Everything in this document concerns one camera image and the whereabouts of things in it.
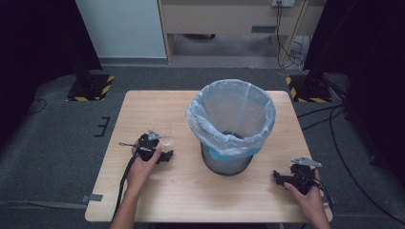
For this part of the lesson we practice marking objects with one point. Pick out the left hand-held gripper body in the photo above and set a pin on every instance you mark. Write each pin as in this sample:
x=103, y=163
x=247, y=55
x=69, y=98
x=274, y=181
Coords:
x=147, y=147

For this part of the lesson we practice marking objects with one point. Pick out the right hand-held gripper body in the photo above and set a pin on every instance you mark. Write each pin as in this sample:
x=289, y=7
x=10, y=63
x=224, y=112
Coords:
x=302, y=179

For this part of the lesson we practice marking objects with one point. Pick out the person's right hand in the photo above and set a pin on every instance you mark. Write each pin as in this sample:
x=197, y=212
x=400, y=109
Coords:
x=310, y=202

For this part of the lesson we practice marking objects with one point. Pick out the person's left hand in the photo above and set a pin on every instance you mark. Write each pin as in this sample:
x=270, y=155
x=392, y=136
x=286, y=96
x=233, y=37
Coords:
x=140, y=171

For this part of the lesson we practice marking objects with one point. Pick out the small clear plastic piece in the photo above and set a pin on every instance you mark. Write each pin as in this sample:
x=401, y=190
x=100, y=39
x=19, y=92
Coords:
x=167, y=141

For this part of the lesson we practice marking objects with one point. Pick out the translucent plastic trash bag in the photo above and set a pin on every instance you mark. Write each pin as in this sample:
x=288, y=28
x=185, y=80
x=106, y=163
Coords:
x=203, y=127

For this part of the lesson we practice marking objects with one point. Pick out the metal mesh trash can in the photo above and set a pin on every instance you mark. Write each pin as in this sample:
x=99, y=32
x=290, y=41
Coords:
x=224, y=165

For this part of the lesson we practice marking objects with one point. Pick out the grey tape strip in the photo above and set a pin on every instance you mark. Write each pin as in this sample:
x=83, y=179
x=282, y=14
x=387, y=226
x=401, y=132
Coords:
x=94, y=197

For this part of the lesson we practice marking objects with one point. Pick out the striped black stand base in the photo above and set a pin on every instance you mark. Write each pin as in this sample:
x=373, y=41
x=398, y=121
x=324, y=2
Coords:
x=92, y=87
x=310, y=92

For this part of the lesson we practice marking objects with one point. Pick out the dark curtain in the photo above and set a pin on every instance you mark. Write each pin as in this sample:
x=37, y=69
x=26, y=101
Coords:
x=38, y=57
x=372, y=63

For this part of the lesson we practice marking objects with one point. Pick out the light wooden cabinet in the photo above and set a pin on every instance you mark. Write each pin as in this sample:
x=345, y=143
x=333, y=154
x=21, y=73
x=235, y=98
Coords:
x=223, y=19

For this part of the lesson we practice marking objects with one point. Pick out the grey wall socket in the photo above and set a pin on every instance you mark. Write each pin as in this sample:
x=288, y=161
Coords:
x=283, y=2

